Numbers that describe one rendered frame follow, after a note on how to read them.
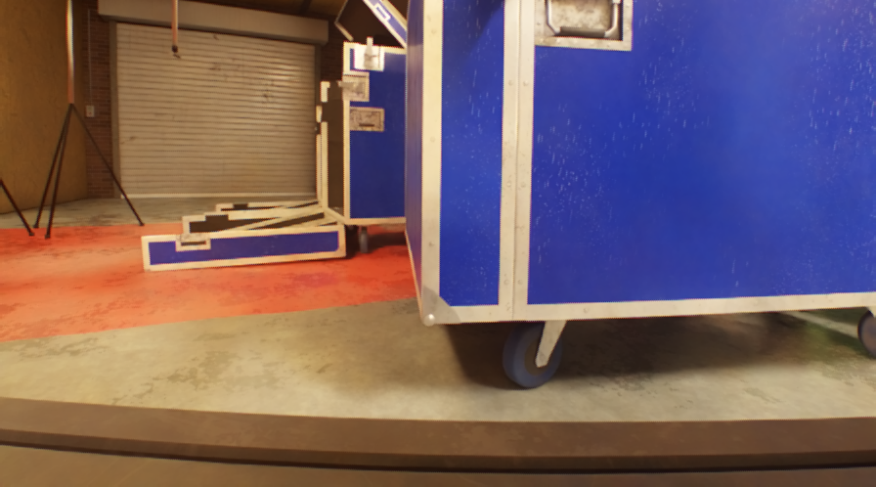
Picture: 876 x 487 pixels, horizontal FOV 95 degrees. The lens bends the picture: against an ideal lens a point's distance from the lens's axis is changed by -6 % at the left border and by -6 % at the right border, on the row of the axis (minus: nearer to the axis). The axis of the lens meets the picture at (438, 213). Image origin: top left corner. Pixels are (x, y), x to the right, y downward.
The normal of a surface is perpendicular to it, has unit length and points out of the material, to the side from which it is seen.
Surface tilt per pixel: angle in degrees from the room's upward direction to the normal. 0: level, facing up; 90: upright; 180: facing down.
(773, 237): 90
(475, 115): 90
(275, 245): 90
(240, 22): 90
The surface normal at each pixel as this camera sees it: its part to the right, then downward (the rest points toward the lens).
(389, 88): 0.36, 0.08
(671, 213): 0.10, 0.09
